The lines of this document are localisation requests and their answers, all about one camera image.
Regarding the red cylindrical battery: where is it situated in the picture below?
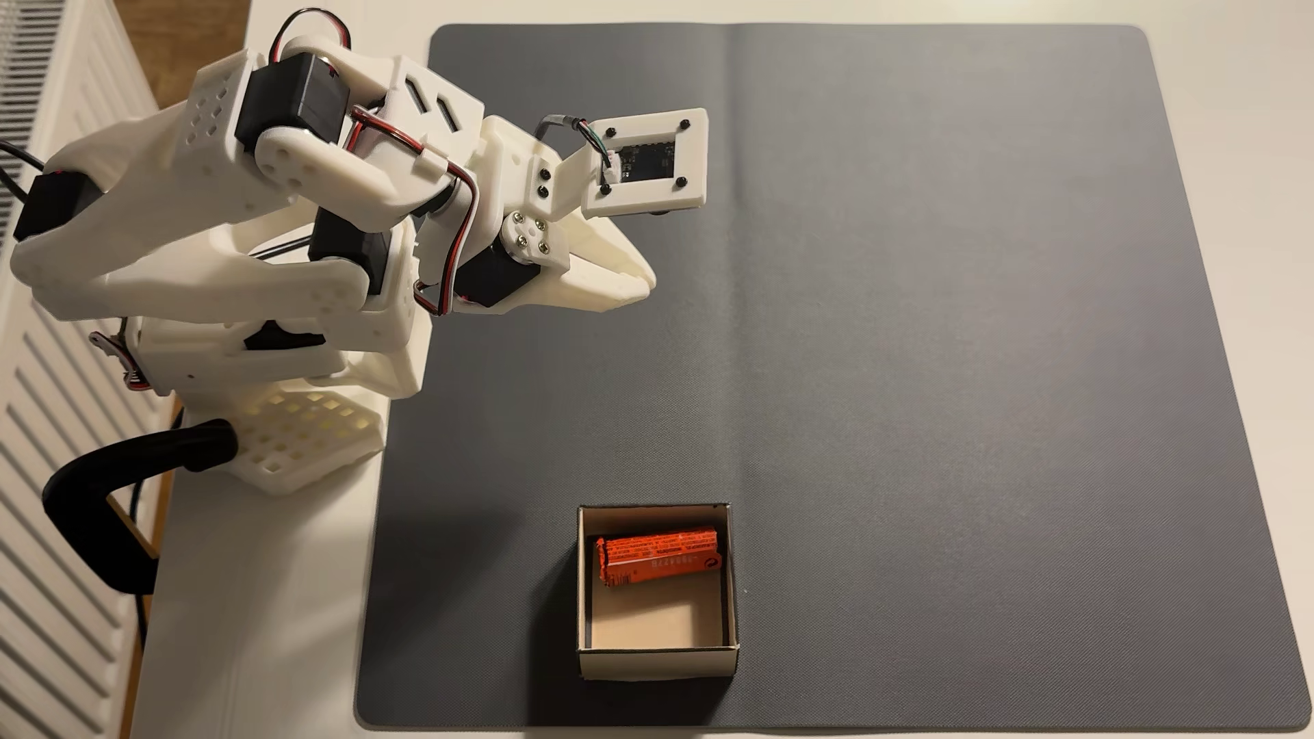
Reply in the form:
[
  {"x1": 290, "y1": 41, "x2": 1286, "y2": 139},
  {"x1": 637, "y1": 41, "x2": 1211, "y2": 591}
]
[{"x1": 594, "y1": 526, "x2": 724, "y2": 589}]

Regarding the small open cardboard box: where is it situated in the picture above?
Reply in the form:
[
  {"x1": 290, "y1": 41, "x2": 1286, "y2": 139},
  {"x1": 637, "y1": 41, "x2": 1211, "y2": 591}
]
[{"x1": 576, "y1": 502, "x2": 743, "y2": 683}]

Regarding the large grey table mat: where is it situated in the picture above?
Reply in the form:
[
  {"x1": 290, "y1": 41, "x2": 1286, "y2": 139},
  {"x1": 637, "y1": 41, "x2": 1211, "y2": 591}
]
[{"x1": 354, "y1": 23, "x2": 1314, "y2": 733}]

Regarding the black table clamp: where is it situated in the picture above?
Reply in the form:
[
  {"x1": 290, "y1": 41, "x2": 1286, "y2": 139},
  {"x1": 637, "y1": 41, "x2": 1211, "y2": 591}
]
[{"x1": 42, "y1": 419, "x2": 240, "y2": 597}]

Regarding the red and black servo cable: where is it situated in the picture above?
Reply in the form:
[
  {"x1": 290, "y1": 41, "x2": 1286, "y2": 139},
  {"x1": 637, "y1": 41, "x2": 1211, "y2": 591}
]
[{"x1": 347, "y1": 105, "x2": 482, "y2": 317}]

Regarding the thin black camera cable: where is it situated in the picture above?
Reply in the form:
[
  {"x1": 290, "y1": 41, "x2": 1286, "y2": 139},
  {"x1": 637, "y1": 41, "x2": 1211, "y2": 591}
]
[{"x1": 532, "y1": 114, "x2": 615, "y2": 170}]

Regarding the white framed camera board mount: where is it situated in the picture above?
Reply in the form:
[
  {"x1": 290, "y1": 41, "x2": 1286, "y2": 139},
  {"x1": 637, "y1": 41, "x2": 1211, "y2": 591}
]
[{"x1": 552, "y1": 107, "x2": 710, "y2": 220}]

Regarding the white wall radiator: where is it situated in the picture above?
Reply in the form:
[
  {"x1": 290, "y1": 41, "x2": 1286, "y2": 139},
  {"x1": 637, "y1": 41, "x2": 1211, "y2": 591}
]
[{"x1": 0, "y1": 0, "x2": 182, "y2": 739}]

